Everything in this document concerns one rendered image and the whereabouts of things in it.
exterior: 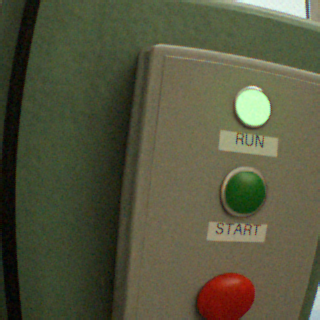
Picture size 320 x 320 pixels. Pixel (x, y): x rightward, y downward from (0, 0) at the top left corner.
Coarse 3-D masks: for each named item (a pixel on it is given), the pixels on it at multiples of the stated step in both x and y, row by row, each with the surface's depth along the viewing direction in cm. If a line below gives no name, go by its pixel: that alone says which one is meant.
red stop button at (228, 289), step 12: (216, 276) 51; (228, 276) 51; (240, 276) 51; (204, 288) 51; (216, 288) 51; (228, 288) 51; (240, 288) 51; (252, 288) 51; (204, 300) 51; (216, 300) 51; (228, 300) 51; (240, 300) 51; (252, 300) 51; (204, 312) 51; (216, 312) 51; (228, 312) 51; (240, 312) 51
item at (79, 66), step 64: (64, 0) 56; (128, 0) 56; (192, 0) 57; (0, 64) 55; (64, 64) 56; (128, 64) 57; (0, 128) 56; (64, 128) 56; (64, 192) 57; (0, 256) 56; (64, 256) 57
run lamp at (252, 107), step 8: (248, 88) 51; (256, 88) 51; (240, 96) 51; (248, 96) 51; (256, 96) 51; (264, 96) 51; (240, 104) 51; (248, 104) 51; (256, 104) 51; (264, 104) 51; (240, 112) 51; (248, 112) 51; (256, 112) 51; (264, 112) 51; (240, 120) 51; (248, 120) 51; (256, 120) 51; (264, 120) 51
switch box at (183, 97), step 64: (192, 64) 51; (256, 64) 51; (128, 128) 56; (192, 128) 51; (256, 128) 51; (128, 192) 53; (192, 192) 51; (128, 256) 51; (192, 256) 51; (256, 256) 52
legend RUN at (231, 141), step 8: (224, 136) 51; (232, 136) 51; (240, 136) 51; (248, 136) 51; (256, 136) 51; (264, 136) 51; (224, 144) 51; (232, 144) 51; (240, 144) 51; (248, 144) 51; (256, 144) 51; (264, 144) 51; (272, 144) 51; (240, 152) 51; (248, 152) 51; (256, 152) 51; (264, 152) 51; (272, 152) 52
